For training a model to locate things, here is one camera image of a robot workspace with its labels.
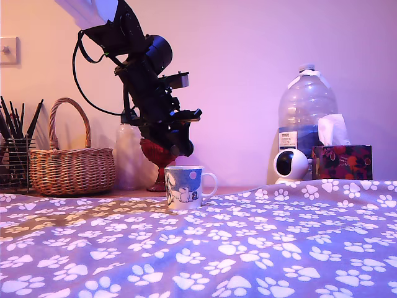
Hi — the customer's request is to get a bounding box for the wall switch plate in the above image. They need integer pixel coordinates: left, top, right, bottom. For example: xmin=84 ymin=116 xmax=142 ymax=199
xmin=0 ymin=37 xmax=19 ymax=65

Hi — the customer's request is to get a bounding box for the black cable along gripper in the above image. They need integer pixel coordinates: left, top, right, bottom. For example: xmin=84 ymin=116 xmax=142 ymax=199
xmin=122 ymin=83 xmax=133 ymax=115

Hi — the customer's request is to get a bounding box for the white mug with cartoon print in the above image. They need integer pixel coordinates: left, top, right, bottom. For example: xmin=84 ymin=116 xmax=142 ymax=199
xmin=164 ymin=166 xmax=218 ymax=210

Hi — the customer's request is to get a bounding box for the white tissue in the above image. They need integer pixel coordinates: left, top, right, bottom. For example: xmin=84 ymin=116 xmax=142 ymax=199
xmin=317 ymin=113 xmax=351 ymax=147

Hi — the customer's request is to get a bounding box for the black utensil handle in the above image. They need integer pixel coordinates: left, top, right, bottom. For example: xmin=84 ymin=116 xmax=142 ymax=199
xmin=0 ymin=96 xmax=16 ymax=140
xmin=9 ymin=101 xmax=22 ymax=139
xmin=19 ymin=102 xmax=27 ymax=138
xmin=25 ymin=99 xmax=45 ymax=138

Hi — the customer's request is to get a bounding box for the paw print blanket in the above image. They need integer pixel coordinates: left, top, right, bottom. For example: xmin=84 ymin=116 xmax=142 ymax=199
xmin=0 ymin=178 xmax=397 ymax=298

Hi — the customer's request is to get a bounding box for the wicker basket with handle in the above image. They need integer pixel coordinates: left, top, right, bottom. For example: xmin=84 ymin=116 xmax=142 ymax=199
xmin=29 ymin=97 xmax=117 ymax=196

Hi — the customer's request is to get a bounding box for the red glass goblet bowl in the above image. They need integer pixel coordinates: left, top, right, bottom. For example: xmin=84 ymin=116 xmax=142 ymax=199
xmin=139 ymin=138 xmax=184 ymax=192

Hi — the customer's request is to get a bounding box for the small white round camera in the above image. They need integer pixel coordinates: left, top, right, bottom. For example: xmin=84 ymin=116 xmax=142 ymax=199
xmin=272 ymin=150 xmax=313 ymax=185

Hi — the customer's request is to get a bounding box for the clear bottle with dark cap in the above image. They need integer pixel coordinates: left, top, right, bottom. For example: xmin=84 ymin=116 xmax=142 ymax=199
xmin=116 ymin=122 xmax=143 ymax=191

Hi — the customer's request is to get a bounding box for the floral tissue box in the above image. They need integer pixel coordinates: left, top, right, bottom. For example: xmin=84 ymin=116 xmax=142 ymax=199
xmin=311 ymin=144 xmax=372 ymax=181

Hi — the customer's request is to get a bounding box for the large clear water bottle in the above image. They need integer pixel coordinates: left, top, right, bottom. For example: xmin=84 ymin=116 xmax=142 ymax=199
xmin=277 ymin=63 xmax=338 ymax=181

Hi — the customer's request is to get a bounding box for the wire utensil rack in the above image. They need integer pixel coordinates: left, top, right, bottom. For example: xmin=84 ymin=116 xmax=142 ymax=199
xmin=0 ymin=135 xmax=36 ymax=193

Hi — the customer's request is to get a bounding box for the short black cable loop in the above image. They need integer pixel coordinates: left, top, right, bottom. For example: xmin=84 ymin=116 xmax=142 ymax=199
xmin=81 ymin=30 xmax=108 ymax=65

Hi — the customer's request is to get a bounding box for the long black cable loop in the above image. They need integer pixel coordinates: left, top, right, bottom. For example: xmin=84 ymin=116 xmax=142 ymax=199
xmin=72 ymin=30 xmax=125 ymax=116

